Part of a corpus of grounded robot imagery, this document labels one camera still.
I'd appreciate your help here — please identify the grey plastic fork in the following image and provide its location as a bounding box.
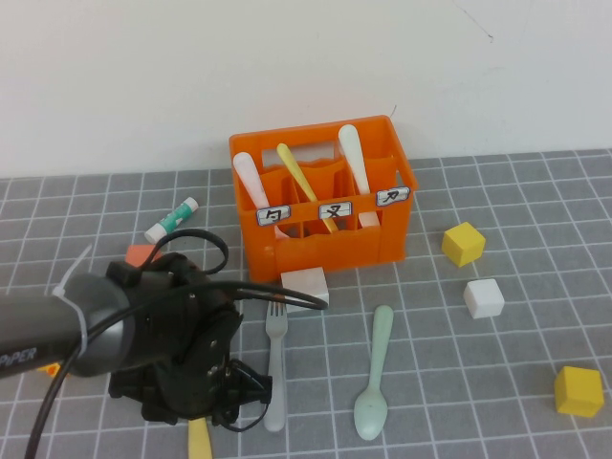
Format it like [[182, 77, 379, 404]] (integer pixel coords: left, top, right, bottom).
[[263, 301, 289, 432]]

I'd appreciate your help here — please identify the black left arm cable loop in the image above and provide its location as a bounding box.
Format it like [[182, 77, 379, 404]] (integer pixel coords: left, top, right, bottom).
[[151, 229, 230, 277]]

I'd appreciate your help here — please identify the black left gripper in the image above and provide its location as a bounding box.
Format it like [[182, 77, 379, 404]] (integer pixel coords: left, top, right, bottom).
[[107, 295, 274, 426]]

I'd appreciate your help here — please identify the orange plastic cutlery holder crate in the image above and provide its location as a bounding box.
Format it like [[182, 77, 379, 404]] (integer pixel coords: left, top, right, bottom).
[[228, 114, 420, 284]]

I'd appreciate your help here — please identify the white cutlery handle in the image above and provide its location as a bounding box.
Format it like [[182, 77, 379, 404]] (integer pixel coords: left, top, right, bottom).
[[338, 123, 383, 229]]

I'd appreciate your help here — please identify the white power adapter block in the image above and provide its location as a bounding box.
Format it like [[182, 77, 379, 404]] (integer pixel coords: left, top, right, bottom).
[[280, 267, 331, 315]]

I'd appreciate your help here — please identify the orange block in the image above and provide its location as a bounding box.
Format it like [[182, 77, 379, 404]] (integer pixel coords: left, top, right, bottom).
[[124, 244, 164, 267]]

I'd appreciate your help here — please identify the pale pink cutlery handle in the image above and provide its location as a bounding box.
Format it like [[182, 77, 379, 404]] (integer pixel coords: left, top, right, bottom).
[[232, 151, 292, 240]]

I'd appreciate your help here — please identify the yellow cube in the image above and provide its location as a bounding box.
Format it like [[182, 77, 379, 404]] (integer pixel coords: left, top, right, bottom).
[[554, 365, 605, 418], [441, 221, 487, 268]]

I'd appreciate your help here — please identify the paper label with spoon character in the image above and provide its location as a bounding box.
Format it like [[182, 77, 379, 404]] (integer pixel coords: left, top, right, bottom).
[[255, 206, 292, 228]]

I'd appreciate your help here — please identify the grey checked table mat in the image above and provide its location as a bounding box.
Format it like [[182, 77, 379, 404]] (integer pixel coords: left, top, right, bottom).
[[0, 148, 612, 459]]

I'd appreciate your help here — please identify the thin black left gripper cable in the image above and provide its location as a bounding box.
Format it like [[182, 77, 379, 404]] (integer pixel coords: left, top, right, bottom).
[[209, 361, 274, 434]]

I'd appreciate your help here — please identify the yellow cutlery handle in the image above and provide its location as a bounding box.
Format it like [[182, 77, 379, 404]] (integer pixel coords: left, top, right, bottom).
[[275, 142, 339, 234]]

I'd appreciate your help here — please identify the yellow plastic fork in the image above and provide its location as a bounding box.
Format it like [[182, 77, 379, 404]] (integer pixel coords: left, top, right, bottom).
[[187, 418, 214, 459]]

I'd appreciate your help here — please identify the white cube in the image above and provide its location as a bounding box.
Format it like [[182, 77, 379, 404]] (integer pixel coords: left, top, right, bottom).
[[462, 278, 506, 319]]

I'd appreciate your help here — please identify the mint green plastic spoon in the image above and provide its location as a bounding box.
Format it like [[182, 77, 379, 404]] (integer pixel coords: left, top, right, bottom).
[[353, 304, 395, 441]]

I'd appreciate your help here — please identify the white green glue stick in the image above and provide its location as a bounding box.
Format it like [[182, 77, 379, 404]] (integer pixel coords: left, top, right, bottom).
[[143, 196, 200, 244]]

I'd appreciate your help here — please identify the paper label with fork character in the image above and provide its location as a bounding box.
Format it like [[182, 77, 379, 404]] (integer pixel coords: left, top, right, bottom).
[[317, 201, 354, 221]]

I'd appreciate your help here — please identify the paper label with knife character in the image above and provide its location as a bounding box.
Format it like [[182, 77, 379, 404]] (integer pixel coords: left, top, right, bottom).
[[376, 186, 411, 208]]

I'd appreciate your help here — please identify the thick black left camera cable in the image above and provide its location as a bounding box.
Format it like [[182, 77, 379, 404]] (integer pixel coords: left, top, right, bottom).
[[23, 279, 330, 459]]

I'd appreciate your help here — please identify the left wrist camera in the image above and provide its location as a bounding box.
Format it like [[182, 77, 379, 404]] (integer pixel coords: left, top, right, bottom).
[[152, 252, 243, 312]]

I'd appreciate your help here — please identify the white zip tie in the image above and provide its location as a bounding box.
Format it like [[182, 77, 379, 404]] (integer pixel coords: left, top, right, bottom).
[[51, 244, 94, 356]]

